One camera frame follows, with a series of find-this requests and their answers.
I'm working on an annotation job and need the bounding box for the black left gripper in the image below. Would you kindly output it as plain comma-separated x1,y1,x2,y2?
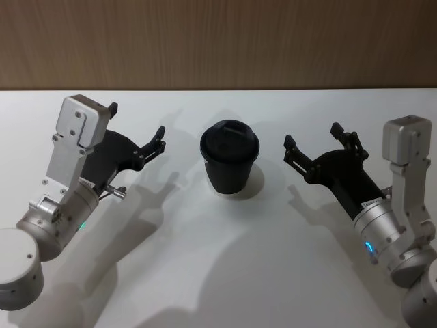
79,101,167,197

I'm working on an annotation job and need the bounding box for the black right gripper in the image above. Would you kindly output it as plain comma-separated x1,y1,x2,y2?
283,122,388,220

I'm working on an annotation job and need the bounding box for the black plastic cup lid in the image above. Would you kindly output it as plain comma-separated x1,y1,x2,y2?
199,119,261,163

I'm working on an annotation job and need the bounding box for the black paper cup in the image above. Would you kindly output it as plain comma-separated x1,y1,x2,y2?
203,152,256,197

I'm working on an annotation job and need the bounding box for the thin cable with silver plug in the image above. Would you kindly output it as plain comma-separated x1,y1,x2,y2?
98,184,128,203

